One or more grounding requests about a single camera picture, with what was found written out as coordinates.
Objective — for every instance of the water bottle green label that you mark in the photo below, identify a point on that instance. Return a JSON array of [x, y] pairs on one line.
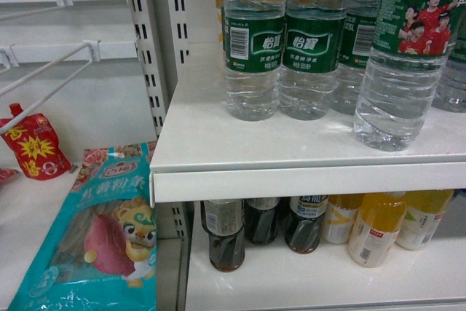
[[412, 42]]

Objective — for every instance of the dark tea bottle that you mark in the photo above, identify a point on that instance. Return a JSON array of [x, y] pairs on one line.
[[224, 221], [304, 222], [261, 220]]

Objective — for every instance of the water bottle right rear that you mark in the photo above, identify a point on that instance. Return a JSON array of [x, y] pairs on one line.
[[450, 93]]

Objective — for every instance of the white slotted shelf upright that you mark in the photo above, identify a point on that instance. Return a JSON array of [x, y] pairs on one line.
[[153, 51]]

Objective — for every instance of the yellow drink bottle white label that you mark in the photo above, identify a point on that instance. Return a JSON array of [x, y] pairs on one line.
[[340, 216]]

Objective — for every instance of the red spouted sauce pouch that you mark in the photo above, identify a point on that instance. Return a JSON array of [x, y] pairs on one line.
[[35, 145]]

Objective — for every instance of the teal sweet potato noodle bag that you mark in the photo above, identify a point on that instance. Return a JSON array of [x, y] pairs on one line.
[[100, 252]]

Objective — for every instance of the white metal shelf board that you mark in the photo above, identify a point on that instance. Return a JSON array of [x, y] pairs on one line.
[[275, 278]]

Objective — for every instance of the water bottle far left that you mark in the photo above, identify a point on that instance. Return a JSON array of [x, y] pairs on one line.
[[356, 43]]

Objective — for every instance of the upper white shelf board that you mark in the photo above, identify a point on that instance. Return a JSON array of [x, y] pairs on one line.
[[203, 153]]

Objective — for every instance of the water bottle barcode label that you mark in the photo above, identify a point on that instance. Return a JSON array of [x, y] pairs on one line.
[[253, 42]]

